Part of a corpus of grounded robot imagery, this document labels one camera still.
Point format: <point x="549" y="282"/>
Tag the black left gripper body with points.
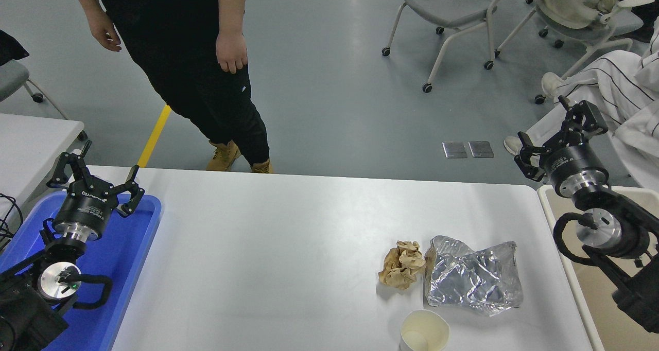
<point x="85" y="207"/>

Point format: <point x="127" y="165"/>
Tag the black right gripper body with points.
<point x="571" y="163"/>

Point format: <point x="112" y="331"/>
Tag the silver foil tray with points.
<point x="473" y="279"/>

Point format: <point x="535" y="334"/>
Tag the tan paper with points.
<point x="401" y="266"/>

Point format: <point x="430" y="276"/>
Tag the white paper cup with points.
<point x="427" y="328"/>

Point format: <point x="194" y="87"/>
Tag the standing person's left forearm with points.
<point x="230" y="6"/>

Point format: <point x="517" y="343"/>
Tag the standing person's right hand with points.
<point x="103" y="32"/>

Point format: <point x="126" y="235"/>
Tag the standing person's left hand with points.
<point x="231" y="50"/>

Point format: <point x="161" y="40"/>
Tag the white side table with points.
<point x="31" y="145"/>

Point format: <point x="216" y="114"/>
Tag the seated person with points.
<point x="618" y="83"/>

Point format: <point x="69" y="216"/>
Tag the metal floor plate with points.
<point x="481" y="149"/>
<point x="454" y="150"/>

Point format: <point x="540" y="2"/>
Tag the blue plastic tray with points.
<point x="128" y="248"/>

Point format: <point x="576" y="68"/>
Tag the yellow floor tape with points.
<point x="154" y="135"/>

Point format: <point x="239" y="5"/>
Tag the white office chair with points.
<point x="612" y="29"/>

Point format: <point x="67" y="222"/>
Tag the grey chair with metal legs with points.
<point x="10" y="78"/>

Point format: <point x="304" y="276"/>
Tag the cream jacket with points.
<point x="571" y="1"/>

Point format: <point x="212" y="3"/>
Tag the black cloth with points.
<point x="7" y="47"/>

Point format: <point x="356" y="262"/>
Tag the standing person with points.
<point x="175" y="57"/>

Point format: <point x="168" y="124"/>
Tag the large pale bin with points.
<point x="592" y="312"/>

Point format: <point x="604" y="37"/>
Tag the grey chair with white legs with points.
<point x="443" y="3"/>

